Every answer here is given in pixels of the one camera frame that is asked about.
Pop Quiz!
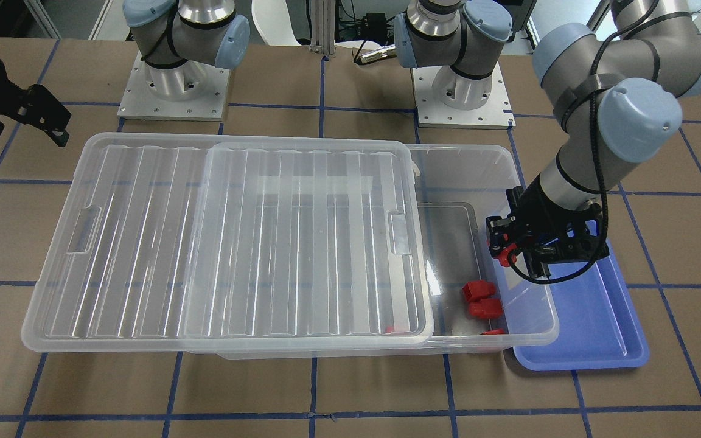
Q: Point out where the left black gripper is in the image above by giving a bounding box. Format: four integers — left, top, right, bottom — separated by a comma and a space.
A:
485, 182, 610, 281

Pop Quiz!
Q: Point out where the clear plastic box lid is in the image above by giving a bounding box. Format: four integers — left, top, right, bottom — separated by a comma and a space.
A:
21, 133, 436, 360

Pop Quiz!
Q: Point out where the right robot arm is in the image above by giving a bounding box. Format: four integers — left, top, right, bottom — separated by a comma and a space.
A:
0, 1, 250, 147

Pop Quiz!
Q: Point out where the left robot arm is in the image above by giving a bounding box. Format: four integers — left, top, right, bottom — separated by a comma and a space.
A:
393, 1, 701, 285

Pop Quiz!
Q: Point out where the clear plastic storage box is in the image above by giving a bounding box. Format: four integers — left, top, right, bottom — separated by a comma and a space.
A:
211, 144, 560, 361

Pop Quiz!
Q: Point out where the blue plastic tray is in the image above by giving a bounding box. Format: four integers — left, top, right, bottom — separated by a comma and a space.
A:
479, 252, 650, 371

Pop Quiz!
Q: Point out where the white chair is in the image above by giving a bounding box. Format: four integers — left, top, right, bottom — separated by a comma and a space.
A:
251, 1, 301, 47

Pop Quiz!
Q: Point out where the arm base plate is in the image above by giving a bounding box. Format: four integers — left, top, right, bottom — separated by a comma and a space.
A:
411, 63, 517, 130
117, 53, 231, 122

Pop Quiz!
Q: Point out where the aluminium frame post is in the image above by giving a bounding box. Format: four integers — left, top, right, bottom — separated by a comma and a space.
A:
308, 0, 337, 59

